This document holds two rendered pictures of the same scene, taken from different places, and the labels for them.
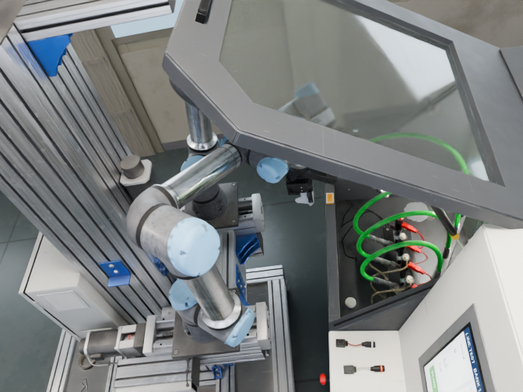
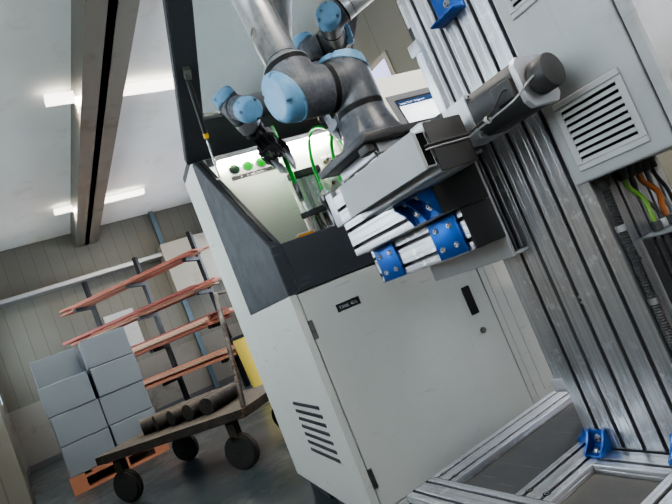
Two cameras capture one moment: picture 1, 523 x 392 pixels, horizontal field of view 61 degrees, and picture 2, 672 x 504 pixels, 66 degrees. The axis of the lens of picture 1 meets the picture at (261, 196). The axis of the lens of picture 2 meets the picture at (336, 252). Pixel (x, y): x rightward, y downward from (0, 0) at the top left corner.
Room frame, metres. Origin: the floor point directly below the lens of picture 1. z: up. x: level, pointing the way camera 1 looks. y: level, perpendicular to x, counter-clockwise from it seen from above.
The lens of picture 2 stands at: (2.11, 1.04, 0.75)
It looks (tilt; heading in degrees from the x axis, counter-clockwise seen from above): 4 degrees up; 231
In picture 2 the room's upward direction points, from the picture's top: 22 degrees counter-clockwise
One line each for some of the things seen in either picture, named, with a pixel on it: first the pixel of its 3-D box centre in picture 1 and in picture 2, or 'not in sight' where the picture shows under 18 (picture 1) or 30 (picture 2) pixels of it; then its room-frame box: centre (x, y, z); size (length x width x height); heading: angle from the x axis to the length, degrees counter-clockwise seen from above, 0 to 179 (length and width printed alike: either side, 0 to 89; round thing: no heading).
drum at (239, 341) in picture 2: not in sight; (262, 361); (-0.52, -4.00, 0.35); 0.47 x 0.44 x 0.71; 80
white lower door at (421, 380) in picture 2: not in sight; (424, 358); (0.93, -0.20, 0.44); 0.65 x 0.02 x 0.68; 164
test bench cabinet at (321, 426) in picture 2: not in sight; (390, 372); (0.85, -0.47, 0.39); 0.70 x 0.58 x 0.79; 164
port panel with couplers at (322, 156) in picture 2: not in sight; (342, 178); (0.55, -0.63, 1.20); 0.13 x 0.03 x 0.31; 164
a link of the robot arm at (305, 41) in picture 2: not in sight; (308, 51); (0.94, -0.14, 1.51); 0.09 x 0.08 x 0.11; 134
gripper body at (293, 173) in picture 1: (300, 175); not in sight; (0.94, -0.13, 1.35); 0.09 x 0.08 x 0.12; 74
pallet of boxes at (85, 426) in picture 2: not in sight; (96, 406); (1.02, -4.56, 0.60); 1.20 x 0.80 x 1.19; 82
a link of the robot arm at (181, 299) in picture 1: (193, 299); not in sight; (0.70, 0.28, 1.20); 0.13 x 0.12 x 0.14; 44
